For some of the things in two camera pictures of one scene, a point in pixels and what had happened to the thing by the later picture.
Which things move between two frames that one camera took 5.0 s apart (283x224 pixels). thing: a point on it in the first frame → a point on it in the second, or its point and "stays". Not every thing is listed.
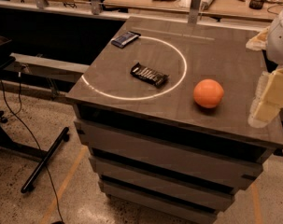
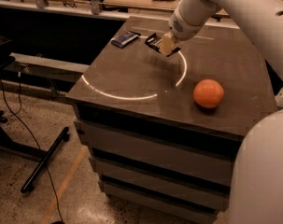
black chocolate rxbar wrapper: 150,76 → 155,41
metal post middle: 95,4 stays
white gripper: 280,41 → 185,29
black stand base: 0,139 stays
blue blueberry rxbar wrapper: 125,38 stays
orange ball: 208,93 stays
